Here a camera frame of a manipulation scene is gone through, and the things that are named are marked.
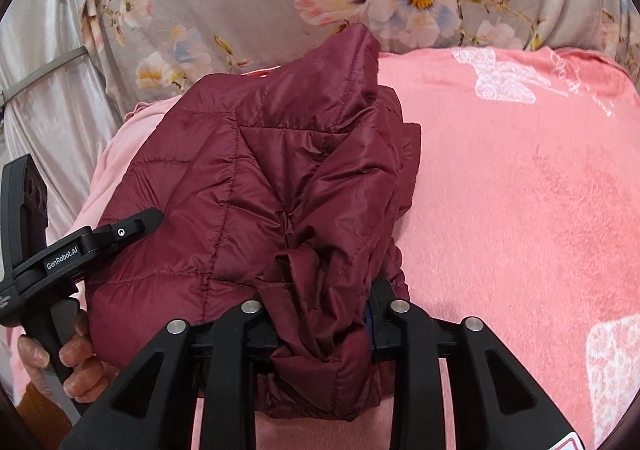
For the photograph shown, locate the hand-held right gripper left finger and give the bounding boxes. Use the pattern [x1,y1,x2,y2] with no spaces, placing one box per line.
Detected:
[57,297,281,450]

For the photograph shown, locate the maroon quilted jacket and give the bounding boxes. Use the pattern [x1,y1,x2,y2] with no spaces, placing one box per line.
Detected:
[85,22,423,423]

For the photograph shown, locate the grey satin cloth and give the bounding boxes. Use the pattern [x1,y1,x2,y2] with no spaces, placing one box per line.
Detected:
[0,0,131,331]

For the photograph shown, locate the pink blanket with white bows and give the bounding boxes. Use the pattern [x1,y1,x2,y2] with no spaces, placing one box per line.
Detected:
[0,46,640,450]

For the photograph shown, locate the grey strap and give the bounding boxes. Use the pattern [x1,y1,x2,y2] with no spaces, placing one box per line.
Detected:
[0,45,89,104]

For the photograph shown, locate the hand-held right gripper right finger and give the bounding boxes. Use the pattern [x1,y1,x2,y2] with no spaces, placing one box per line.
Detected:
[366,279,583,450]

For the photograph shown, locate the person's left hand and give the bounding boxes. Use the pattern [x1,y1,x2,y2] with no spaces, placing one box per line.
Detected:
[17,311,122,404]

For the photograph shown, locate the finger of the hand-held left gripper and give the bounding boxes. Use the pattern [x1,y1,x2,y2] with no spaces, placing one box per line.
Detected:
[81,208,165,257]

